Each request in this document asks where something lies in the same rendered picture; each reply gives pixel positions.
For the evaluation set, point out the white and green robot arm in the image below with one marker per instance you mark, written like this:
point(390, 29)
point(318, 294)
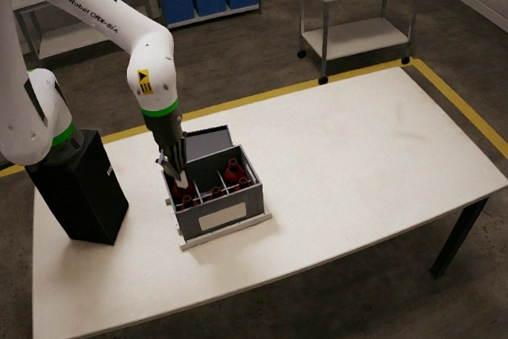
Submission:
point(26, 130)

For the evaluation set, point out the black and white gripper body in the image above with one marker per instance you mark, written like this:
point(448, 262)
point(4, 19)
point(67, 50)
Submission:
point(165, 139)

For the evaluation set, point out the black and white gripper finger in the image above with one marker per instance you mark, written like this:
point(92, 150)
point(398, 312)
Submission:
point(172, 167)
point(182, 159)

